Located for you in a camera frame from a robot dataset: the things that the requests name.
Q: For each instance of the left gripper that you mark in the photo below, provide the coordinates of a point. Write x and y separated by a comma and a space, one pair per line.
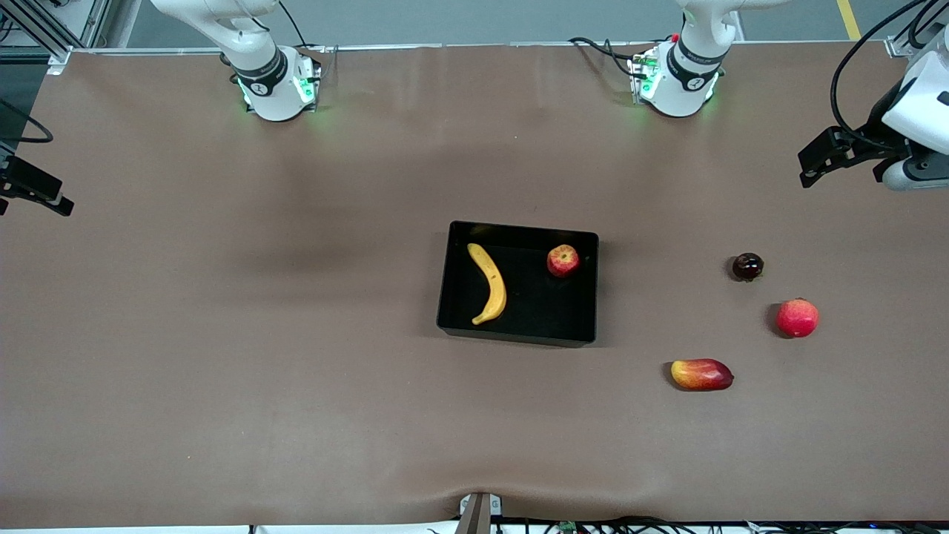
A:
872, 130

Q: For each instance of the small red yellow apple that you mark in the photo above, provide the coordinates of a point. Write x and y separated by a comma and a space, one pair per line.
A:
563, 261

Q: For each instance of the black rectangular plastic box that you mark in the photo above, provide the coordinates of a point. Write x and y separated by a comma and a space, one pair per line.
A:
534, 311

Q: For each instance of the yellow banana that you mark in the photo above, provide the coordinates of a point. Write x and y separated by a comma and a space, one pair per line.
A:
495, 289

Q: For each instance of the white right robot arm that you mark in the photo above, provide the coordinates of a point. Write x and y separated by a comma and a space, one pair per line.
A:
274, 96

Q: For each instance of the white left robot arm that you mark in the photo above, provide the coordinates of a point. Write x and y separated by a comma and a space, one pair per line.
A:
678, 89

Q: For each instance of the dark purple plum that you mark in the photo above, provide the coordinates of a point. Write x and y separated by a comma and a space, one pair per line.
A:
747, 267

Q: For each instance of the large red apple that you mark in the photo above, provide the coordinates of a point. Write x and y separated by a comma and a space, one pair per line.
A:
797, 319

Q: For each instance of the red yellow mango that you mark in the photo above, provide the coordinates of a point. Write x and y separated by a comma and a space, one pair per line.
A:
700, 374

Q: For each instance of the table cover mat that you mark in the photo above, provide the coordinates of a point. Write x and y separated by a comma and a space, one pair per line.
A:
222, 371

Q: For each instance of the small green circuit board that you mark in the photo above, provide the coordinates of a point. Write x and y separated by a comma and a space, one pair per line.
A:
568, 527

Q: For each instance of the metal table clamp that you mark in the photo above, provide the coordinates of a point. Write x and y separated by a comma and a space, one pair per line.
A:
478, 515

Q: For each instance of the aluminium frame extrusion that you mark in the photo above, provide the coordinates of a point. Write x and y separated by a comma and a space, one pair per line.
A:
901, 46
44, 37

